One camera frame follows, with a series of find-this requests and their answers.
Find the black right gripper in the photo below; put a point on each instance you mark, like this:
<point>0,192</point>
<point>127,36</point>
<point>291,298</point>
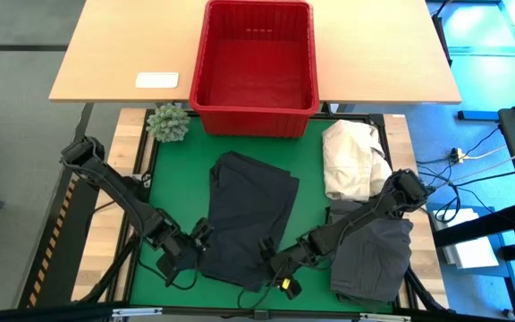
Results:
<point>291,264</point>

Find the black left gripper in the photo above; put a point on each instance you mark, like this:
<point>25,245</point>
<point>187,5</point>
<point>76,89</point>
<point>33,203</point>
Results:
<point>187,255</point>

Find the black buttoned garment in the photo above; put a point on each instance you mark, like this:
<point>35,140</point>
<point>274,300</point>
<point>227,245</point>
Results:
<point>248,210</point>

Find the dark grey garment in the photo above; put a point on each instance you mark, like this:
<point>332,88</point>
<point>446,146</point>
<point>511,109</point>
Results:
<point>374,264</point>

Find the beige garment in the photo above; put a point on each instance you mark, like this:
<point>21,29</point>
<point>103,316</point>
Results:
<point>351,156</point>

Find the red ribbed plastic bin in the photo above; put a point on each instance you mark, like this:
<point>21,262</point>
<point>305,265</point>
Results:
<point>257,71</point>

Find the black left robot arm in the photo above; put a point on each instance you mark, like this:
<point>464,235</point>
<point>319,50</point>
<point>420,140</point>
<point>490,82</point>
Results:
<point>119,192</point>

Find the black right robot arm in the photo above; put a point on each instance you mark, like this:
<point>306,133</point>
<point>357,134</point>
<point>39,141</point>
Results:
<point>365,214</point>

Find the green work mat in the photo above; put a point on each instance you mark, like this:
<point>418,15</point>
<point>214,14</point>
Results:
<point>204,310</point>

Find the wooden side board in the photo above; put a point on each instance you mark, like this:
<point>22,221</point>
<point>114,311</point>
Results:
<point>96,250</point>
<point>400,143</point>

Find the black hazard-striped floor plate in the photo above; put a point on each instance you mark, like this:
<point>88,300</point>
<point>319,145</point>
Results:
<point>67,241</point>

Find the green spiky plant ornament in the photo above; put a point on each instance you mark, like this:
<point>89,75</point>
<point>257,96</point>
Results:
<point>168,123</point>

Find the white rectangular pad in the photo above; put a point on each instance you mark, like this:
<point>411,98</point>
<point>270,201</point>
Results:
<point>157,80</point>

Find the white box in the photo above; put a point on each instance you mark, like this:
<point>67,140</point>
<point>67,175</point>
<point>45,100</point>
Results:
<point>472,250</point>

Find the light wooden desk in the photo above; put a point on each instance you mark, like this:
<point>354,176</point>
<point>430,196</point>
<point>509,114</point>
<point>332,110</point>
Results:
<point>374,53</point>

